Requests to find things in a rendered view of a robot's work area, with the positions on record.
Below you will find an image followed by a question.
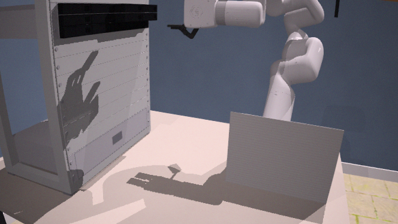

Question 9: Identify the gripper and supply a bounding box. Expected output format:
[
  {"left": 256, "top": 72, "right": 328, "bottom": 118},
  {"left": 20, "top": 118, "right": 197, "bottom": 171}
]
[{"left": 167, "top": 0, "right": 218, "bottom": 39}]

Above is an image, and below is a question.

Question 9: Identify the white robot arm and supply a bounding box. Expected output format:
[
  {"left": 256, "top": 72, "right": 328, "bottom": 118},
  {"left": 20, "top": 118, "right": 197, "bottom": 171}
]
[{"left": 215, "top": 0, "right": 324, "bottom": 121}]

